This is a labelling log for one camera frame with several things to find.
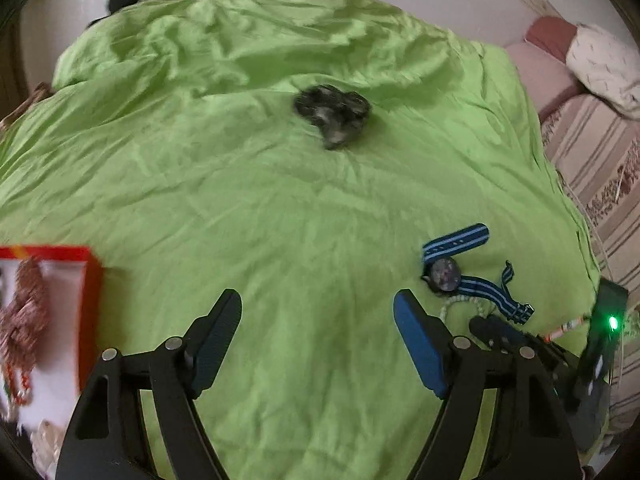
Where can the dark grey scrunchie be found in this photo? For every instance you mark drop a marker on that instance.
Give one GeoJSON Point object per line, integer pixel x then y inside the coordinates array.
{"type": "Point", "coordinates": [339, 116]}

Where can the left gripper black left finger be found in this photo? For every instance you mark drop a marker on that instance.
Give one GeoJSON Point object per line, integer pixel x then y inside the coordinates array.
{"type": "Point", "coordinates": [181, 369]}

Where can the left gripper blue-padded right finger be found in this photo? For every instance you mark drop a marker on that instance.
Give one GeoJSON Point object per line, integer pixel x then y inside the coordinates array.
{"type": "Point", "coordinates": [457, 372]}

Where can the striped floral bedding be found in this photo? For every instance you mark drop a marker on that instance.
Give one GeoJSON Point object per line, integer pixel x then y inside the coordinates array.
{"type": "Point", "coordinates": [596, 153]}

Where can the pink pillow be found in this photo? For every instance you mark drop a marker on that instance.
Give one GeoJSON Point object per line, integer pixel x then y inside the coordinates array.
{"type": "Point", "coordinates": [540, 60]}

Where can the red tray white inside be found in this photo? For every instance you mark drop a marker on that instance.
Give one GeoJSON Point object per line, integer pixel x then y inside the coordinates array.
{"type": "Point", "coordinates": [67, 348]}

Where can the green bed sheet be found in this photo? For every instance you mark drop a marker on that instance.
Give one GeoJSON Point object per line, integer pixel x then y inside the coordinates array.
{"type": "Point", "coordinates": [172, 149]}

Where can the red plaid scrunchie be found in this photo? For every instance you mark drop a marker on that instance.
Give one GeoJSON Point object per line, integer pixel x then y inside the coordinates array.
{"type": "Point", "coordinates": [25, 318]}

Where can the white patterned pillow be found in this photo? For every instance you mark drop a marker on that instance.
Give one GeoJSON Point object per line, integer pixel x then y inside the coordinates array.
{"type": "Point", "coordinates": [607, 67]}

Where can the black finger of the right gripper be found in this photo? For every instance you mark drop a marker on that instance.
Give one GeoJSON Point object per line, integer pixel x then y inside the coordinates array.
{"type": "Point", "coordinates": [500, 335]}

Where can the blue striped strap watch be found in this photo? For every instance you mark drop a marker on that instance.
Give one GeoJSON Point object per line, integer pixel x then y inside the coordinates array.
{"type": "Point", "coordinates": [443, 275]}

